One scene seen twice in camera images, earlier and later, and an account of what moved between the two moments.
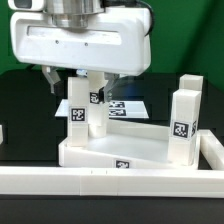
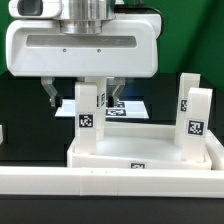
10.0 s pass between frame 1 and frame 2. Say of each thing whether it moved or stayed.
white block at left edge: stayed
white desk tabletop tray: moved
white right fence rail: stayed
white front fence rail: stayed
